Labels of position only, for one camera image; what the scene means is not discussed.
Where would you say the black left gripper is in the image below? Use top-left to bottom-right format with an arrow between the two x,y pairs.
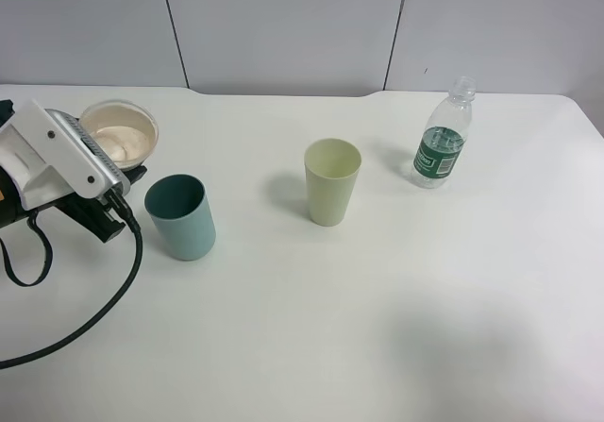
1,100 -> 147,244

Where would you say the blue sleeved paper cup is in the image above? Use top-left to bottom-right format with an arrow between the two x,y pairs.
79,99 -> 159,171

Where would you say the clear green-label water bottle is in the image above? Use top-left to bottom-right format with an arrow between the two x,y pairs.
411,76 -> 477,189

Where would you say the teal plastic cup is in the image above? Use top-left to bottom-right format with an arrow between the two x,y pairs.
144,174 -> 216,261

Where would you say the pale green plastic cup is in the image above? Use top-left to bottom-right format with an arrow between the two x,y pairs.
304,138 -> 362,227

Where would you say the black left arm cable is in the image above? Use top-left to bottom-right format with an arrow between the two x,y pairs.
0,190 -> 144,371

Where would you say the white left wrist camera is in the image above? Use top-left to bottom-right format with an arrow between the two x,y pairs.
1,100 -> 130,211

